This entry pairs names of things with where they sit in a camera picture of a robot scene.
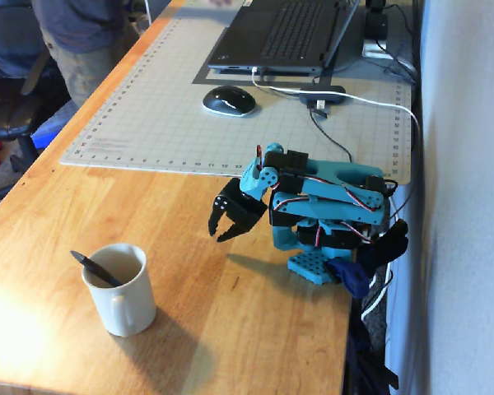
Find person in grey shirt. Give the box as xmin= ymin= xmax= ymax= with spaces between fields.
xmin=30 ymin=0 xmax=142 ymax=110

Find silver stand base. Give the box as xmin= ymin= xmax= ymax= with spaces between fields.
xmin=361 ymin=39 xmax=396 ymax=59

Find dark blue table clamp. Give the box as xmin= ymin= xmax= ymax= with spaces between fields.
xmin=327 ymin=217 xmax=409 ymax=300

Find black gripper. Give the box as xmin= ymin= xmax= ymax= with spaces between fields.
xmin=207 ymin=178 xmax=269 ymax=244

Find red white servo wire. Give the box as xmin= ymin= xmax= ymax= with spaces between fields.
xmin=255 ymin=143 xmax=270 ymax=171

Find pale blue storage bin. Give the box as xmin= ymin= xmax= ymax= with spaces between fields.
xmin=30 ymin=100 xmax=73 ymax=150

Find black desktop device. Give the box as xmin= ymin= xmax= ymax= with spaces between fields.
xmin=364 ymin=0 xmax=390 ymax=42

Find dark hanging cable bundle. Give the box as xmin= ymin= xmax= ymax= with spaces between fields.
xmin=343 ymin=295 xmax=400 ymax=395

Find dark grey laptop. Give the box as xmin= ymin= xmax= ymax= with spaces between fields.
xmin=207 ymin=0 xmax=361 ymax=77

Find black tangled cables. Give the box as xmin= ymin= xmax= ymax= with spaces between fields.
xmin=376 ymin=3 xmax=417 ymax=86

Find black office chair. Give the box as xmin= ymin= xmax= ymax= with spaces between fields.
xmin=0 ymin=0 xmax=73 ymax=207

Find white ceramic mug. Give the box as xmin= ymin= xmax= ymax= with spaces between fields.
xmin=81 ymin=243 xmax=157 ymax=338

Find black usb hub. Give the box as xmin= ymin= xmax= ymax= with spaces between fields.
xmin=298 ymin=85 xmax=347 ymax=106

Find black pen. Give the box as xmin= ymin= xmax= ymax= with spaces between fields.
xmin=69 ymin=249 xmax=124 ymax=288

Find black computer mouse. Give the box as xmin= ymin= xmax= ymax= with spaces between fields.
xmin=201 ymin=85 xmax=258 ymax=119

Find black power cable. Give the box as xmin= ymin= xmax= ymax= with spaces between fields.
xmin=380 ymin=177 xmax=400 ymax=225

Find grey gridded cutting mat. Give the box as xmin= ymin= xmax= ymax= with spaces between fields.
xmin=60 ymin=0 xmax=413 ymax=186

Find white usb cable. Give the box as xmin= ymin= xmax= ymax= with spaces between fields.
xmin=251 ymin=67 xmax=422 ymax=323

